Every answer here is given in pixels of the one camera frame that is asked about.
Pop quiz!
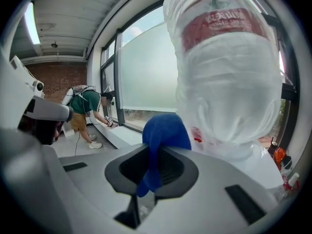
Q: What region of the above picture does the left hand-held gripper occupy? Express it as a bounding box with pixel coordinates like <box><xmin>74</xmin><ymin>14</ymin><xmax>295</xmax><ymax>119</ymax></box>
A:
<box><xmin>10</xmin><ymin>55</ymin><xmax>74</xmax><ymax>145</ymax></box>

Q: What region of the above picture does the ceiling tube lamp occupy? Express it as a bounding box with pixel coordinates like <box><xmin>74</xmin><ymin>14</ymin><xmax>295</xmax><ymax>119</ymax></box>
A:
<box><xmin>24</xmin><ymin>1</ymin><xmax>41</xmax><ymax>45</ymax></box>

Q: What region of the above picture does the white water dispenser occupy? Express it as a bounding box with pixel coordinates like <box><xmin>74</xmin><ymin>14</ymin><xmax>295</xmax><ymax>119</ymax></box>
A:
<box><xmin>191</xmin><ymin>140</ymin><xmax>285</xmax><ymax>192</ymax></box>

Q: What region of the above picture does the empty jug with white cap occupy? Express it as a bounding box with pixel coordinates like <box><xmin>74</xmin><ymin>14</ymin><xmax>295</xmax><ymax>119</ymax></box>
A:
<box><xmin>274</xmin><ymin>172</ymin><xmax>302</xmax><ymax>202</ymax></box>

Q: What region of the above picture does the black framed window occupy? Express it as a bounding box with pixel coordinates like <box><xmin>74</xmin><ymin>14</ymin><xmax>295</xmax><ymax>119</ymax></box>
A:
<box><xmin>100</xmin><ymin>0</ymin><xmax>300</xmax><ymax>141</ymax></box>

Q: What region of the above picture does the frosted white window blind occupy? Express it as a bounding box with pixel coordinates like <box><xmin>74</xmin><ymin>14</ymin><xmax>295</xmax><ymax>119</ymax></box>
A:
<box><xmin>120</xmin><ymin>20</ymin><xmax>179</xmax><ymax>112</ymax></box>

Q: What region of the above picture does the blue cloth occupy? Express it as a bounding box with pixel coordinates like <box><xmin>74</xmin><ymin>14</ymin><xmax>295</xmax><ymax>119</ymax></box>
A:
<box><xmin>136</xmin><ymin>113</ymin><xmax>192</xmax><ymax>198</ymax></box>

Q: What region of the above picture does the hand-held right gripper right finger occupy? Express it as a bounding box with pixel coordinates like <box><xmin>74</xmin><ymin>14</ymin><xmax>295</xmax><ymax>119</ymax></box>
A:
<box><xmin>137</xmin><ymin>145</ymin><xmax>278</xmax><ymax>233</ymax></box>

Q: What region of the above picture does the orange and black bag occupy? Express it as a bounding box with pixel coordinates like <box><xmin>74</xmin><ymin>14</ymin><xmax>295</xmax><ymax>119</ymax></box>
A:
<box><xmin>273</xmin><ymin>147</ymin><xmax>293</xmax><ymax>172</ymax></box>

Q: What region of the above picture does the plastic-wrapped water jug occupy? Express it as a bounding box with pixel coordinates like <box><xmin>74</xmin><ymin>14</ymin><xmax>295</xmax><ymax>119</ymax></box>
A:
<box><xmin>162</xmin><ymin>0</ymin><xmax>283</xmax><ymax>161</ymax></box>

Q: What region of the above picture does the black tumbler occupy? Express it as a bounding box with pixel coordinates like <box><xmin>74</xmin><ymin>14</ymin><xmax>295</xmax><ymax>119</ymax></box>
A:
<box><xmin>268</xmin><ymin>140</ymin><xmax>279</xmax><ymax>158</ymax></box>

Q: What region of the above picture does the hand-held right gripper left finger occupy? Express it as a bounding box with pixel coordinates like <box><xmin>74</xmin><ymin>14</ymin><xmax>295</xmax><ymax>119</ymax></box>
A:
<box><xmin>43</xmin><ymin>144</ymin><xmax>149</xmax><ymax>230</ymax></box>

